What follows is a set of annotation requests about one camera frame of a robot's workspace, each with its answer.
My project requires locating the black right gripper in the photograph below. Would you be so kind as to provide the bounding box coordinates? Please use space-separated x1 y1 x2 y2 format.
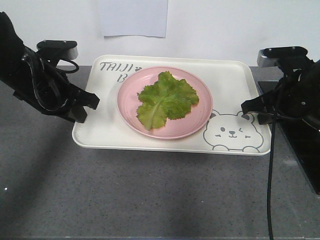
241 61 320 125

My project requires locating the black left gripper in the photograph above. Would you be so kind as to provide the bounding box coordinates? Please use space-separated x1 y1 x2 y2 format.
12 49 100 123

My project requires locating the pink round plate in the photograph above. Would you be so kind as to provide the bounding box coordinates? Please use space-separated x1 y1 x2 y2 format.
117 66 213 140

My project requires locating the cream bear print tray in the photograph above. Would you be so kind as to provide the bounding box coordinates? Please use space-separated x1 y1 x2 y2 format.
72 55 271 156

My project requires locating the green lettuce leaf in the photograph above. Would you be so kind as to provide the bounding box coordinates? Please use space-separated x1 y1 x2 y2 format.
136 71 200 130

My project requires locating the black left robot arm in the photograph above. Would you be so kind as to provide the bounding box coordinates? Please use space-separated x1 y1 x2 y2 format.
0 12 100 123

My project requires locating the black glass cooktop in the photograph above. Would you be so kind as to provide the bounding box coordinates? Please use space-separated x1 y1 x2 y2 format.
257 81 320 195

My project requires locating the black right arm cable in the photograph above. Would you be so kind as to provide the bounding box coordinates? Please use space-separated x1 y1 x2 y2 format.
266 74 288 240

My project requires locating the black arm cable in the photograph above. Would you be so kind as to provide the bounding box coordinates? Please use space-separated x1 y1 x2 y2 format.
21 52 80 112
266 74 288 240

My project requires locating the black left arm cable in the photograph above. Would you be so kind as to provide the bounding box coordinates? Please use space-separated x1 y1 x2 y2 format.
21 52 80 112

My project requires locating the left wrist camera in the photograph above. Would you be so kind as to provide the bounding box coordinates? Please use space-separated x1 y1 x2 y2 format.
36 40 78 60

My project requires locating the white paper sheet on wall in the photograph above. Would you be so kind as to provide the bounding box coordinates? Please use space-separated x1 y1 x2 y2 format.
97 0 168 38

